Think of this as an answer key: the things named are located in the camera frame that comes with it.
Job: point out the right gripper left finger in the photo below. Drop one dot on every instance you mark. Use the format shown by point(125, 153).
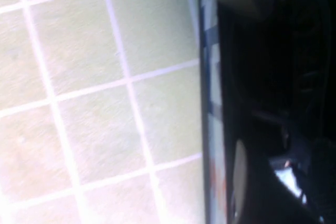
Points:
point(275, 203)

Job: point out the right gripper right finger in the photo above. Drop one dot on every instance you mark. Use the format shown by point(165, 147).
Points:
point(323, 171)

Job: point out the black printed glasses case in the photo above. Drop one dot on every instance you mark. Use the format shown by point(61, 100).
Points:
point(214, 90)

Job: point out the green checked tablecloth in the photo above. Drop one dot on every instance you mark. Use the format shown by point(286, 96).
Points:
point(78, 77)

